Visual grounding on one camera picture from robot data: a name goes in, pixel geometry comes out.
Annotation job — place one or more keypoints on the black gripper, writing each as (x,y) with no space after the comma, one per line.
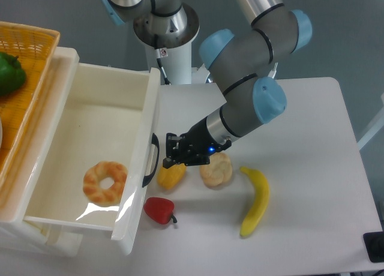
(197,146)

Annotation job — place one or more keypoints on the white drawer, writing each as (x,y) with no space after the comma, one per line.
(110,115)

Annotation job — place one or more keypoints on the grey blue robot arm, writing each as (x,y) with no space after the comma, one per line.
(242,67)

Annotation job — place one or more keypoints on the white drawer cabinet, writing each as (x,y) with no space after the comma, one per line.
(16,232)

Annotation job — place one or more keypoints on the yellow bell pepper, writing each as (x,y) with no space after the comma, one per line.
(169,178)

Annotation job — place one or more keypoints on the round knotted bread roll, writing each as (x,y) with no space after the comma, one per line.
(218,171)

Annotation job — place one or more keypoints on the red bell pepper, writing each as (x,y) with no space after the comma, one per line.
(160,210)

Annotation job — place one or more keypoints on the yellow banana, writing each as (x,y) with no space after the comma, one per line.
(260,201)

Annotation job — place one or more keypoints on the green bell pepper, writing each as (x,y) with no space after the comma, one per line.
(13,75)

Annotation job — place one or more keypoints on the orange woven basket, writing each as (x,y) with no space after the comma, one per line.
(34,48)

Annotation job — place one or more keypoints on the black device at table edge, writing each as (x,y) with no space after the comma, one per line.
(374,246)

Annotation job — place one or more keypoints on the braided ring bread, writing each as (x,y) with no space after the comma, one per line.
(103,183)

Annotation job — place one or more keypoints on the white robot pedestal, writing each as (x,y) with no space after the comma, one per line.
(168,43)

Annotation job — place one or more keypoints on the white frame at right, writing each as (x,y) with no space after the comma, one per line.
(372,128)

